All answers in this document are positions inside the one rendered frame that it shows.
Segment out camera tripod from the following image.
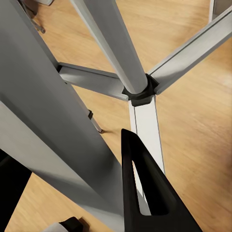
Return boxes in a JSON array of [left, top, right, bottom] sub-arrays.
[[0, 0, 232, 232]]

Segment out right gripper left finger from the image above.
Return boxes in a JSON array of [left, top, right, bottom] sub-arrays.
[[0, 148, 32, 232]]

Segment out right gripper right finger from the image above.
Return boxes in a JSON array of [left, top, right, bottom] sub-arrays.
[[121, 129, 203, 232]]

